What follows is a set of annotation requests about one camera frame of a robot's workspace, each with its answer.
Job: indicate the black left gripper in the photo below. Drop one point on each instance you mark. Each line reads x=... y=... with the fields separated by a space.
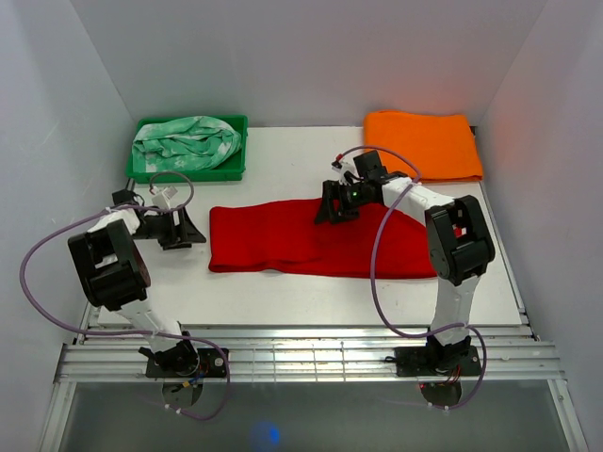
x=181 y=235

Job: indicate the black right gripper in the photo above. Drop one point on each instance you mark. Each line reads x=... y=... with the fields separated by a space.
x=334 y=190

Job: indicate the red trousers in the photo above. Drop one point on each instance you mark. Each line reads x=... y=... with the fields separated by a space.
x=282 y=236

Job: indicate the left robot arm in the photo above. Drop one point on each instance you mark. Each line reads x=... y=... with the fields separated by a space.
x=113 y=275

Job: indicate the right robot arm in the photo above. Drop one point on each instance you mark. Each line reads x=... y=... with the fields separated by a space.
x=460 y=249

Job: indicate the green white patterned trousers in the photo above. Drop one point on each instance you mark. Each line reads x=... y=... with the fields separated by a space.
x=184 y=144

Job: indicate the folded orange trousers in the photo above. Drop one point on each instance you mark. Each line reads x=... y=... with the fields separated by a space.
x=443 y=148

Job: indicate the green plastic bin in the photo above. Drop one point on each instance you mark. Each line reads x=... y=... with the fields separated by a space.
x=231 y=170

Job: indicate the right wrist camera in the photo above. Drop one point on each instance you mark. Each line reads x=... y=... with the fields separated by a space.
x=346 y=172

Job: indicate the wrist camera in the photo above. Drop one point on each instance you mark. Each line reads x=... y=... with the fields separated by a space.
x=346 y=172
x=163 y=196

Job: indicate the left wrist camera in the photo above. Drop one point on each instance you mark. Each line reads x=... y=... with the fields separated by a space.
x=163 y=196

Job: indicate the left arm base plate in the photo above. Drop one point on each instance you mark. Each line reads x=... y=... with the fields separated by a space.
x=210 y=364

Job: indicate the aluminium frame rail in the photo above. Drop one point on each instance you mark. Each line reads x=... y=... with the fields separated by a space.
x=284 y=328

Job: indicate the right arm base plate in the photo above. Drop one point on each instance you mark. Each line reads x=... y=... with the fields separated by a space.
x=423 y=362

